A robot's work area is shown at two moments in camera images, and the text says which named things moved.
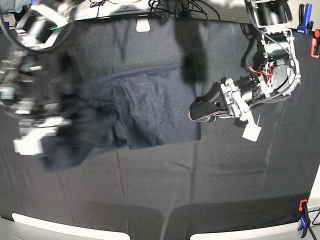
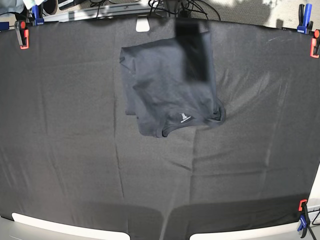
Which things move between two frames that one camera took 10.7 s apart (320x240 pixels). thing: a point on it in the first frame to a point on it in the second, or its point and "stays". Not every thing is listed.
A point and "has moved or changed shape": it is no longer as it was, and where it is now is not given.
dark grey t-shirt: x=146 y=106 has moved or changed shape
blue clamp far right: x=305 y=25 stays
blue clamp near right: x=305 y=218 stays
